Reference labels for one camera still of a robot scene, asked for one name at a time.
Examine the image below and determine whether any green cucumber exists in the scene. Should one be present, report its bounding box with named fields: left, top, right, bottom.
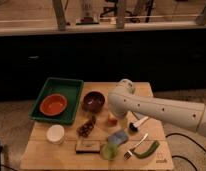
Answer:
left=134, top=140, right=160, bottom=159

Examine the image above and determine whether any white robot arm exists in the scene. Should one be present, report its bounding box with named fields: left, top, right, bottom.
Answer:
left=107, top=79, right=206, bottom=137

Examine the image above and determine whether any green plastic tray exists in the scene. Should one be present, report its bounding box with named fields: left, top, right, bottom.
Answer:
left=30, top=77, right=83, bottom=125

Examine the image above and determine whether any bunch of dark grapes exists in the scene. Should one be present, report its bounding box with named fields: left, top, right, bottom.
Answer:
left=77, top=116, right=96, bottom=137

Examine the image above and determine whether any blue sponge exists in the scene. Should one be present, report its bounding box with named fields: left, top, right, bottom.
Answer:
left=107, top=130, right=129, bottom=146

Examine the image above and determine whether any orange yellow apple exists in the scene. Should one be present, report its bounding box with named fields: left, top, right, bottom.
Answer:
left=107, top=114, right=117, bottom=126

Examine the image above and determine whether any black cable on floor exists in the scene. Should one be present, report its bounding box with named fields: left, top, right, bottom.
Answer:
left=171, top=154, right=199, bottom=171

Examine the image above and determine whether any orange bowl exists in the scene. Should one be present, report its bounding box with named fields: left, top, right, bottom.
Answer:
left=39, top=93, right=68, bottom=116

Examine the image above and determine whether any metal fork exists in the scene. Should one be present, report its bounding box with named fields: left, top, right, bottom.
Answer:
left=124, top=133, right=148, bottom=160

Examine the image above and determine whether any white paper cup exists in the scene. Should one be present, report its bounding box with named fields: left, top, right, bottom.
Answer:
left=46, top=125, right=65, bottom=144

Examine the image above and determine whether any dark red bowl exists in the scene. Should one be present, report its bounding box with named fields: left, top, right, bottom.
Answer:
left=82, top=91, right=105, bottom=113

